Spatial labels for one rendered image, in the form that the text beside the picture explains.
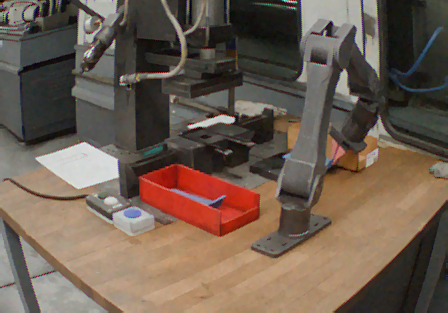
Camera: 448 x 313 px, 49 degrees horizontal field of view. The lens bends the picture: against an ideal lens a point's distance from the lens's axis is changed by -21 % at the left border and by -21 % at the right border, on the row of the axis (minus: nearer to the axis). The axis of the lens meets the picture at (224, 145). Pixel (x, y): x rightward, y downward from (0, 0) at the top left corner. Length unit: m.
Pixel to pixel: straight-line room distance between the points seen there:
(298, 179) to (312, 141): 0.08
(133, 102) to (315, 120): 0.64
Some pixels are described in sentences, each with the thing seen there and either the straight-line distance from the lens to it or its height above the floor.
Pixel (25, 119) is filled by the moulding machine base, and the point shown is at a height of 0.26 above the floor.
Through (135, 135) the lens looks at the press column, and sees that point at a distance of 1.66.
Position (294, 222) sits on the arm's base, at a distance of 1.17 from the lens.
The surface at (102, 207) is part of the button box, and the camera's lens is 1.28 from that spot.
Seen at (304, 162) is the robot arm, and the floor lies 1.06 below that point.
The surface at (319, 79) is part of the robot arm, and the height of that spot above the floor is 1.21.
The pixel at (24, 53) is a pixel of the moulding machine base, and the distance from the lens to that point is 4.44.
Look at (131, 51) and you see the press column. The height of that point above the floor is 1.19.
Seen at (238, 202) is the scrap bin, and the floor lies 0.92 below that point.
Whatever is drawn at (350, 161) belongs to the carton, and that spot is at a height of 0.93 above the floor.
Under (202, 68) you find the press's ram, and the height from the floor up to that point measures 1.16.
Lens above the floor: 1.47
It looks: 19 degrees down
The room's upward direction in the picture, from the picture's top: straight up
